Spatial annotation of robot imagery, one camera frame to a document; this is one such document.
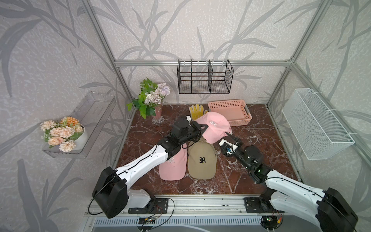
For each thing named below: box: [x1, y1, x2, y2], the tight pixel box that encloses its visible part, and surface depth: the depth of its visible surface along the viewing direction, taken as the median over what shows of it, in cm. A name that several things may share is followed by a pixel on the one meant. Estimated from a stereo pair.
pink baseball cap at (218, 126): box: [195, 111, 233, 145], surface depth 78 cm
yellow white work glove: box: [188, 103, 209, 121], surface depth 118 cm
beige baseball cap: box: [187, 136, 218, 180], surface depth 87 cm
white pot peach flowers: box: [40, 116, 86, 153], surface depth 51 cm
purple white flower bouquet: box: [126, 77, 171, 120], surface depth 87 cm
